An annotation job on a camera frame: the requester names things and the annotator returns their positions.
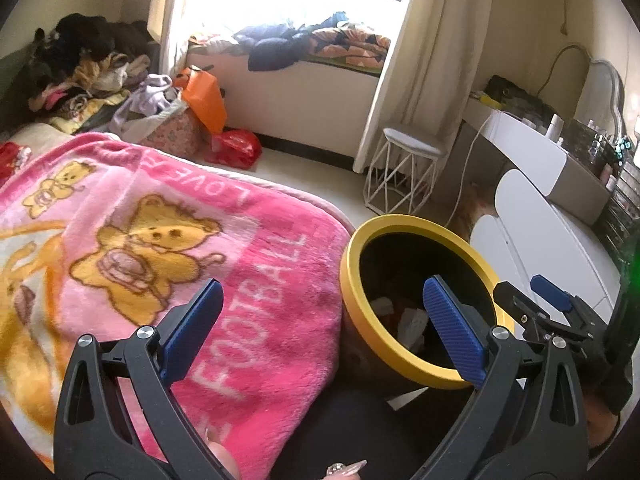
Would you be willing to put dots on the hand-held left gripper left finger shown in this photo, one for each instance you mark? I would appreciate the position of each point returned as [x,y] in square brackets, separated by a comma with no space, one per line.
[195,320]

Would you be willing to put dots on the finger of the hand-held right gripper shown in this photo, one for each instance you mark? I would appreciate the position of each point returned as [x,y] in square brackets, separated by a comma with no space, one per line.
[512,302]
[550,292]

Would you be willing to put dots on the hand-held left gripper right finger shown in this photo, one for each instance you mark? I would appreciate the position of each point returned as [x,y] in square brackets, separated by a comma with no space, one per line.
[452,330]

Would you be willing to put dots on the yellow-rimmed black trash bin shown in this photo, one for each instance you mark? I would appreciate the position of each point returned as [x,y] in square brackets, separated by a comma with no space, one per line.
[400,265]

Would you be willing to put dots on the person's left hand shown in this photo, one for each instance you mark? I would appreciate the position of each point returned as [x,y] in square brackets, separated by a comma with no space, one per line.
[227,462]

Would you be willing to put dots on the white paper scrap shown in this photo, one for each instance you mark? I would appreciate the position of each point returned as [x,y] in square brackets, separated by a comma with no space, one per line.
[382,305]
[412,327]

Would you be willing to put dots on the white scalloped drawer cabinet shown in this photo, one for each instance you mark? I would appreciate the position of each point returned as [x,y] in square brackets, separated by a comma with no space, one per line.
[530,210]

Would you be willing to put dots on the clear drawer organiser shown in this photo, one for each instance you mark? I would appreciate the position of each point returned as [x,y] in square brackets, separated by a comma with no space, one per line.
[620,210]

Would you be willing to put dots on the pink bear printed blanket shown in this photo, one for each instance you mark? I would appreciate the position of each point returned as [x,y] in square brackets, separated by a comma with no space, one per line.
[280,240]

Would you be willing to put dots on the white vanity desk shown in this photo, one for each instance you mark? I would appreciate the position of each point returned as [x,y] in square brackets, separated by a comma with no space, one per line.
[530,150]

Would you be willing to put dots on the cosmetics organiser box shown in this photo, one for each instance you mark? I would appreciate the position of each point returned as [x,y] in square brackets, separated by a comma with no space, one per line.
[587,147]

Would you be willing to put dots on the white bottle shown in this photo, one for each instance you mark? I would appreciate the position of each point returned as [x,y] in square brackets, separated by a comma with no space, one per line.
[554,127]

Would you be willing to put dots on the red plastic bag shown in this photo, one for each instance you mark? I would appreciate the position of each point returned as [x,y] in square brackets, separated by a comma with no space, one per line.
[237,146]

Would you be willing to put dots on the silver-framed vanity mirror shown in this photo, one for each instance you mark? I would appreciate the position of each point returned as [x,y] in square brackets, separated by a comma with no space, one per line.
[600,95]

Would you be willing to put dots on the black bag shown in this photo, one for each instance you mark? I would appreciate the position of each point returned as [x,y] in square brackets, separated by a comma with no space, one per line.
[515,90]

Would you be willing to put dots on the lavender garment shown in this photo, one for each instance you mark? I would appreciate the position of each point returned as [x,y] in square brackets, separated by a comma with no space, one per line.
[150,92]

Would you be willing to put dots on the red shiny packet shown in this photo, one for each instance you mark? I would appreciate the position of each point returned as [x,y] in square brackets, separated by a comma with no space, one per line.
[10,157]

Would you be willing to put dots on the white window seat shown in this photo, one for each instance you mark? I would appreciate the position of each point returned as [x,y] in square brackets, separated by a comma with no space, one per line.
[300,95]

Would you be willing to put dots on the wide cream curtain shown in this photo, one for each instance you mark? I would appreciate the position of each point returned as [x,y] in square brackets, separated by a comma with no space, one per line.
[430,60]

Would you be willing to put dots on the pile of mixed clothes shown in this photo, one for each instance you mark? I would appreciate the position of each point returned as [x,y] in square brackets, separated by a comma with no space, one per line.
[100,70]

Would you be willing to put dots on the dark puffer jacket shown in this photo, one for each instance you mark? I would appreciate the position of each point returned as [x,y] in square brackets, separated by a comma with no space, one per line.
[272,52]

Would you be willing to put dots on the orange patterned quilt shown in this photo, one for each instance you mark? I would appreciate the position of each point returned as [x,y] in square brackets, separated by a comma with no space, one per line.
[350,42]

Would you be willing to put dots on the narrow cream curtain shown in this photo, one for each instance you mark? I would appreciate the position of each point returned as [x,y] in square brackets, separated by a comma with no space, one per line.
[165,10]

